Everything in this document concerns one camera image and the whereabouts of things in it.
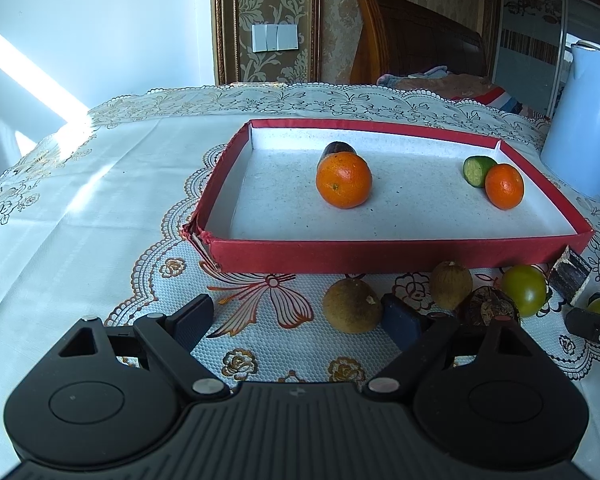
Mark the gold framed wallpaper panel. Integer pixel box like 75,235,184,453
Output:
210,0,322,86

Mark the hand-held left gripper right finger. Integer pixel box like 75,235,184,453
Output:
362,292,556,401

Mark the white wall switch panel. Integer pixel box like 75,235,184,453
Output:
252,23,300,53

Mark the green cucumber piece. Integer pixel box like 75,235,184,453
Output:
463,156,498,188

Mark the small orange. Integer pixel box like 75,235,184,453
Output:
485,163,525,211

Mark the small eggplant piece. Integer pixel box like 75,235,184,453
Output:
547,245,592,306

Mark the large orange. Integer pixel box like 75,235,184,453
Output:
315,152,373,210

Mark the cream lace tablecloth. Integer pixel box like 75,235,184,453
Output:
0,81,600,480

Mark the dark brown patchy fruit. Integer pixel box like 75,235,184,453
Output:
459,286,521,328

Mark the brown wooden headboard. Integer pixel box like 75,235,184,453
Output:
349,0,487,86

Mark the wardrobe with sliding doors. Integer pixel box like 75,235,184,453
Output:
485,0,600,118

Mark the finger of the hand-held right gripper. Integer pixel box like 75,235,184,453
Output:
565,306,600,386

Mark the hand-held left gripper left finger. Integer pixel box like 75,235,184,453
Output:
55,294,231,401

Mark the peach patterned blanket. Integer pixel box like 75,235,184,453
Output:
377,71,496,92

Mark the brown round fruit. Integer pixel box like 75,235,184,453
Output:
322,278,383,334
430,261,473,311

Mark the red shallow cardboard box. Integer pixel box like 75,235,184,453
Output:
182,119,595,275

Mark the large eggplant piece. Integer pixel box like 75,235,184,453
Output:
320,141,360,168

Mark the light blue electric kettle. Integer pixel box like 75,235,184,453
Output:
540,40,600,202

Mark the striped blanket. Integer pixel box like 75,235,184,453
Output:
472,86,551,121

